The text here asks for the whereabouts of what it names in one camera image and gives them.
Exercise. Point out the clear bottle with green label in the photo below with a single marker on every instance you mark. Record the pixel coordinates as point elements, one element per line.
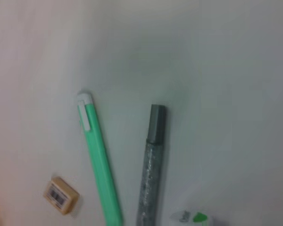
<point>198,217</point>

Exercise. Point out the grey marker pen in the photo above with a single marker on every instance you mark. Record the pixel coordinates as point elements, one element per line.
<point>153,164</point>

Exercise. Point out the mint green pen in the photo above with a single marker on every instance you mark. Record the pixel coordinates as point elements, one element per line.
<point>99,150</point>

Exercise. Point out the beige eraser with barcode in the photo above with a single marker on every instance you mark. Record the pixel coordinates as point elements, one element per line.
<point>60,195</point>

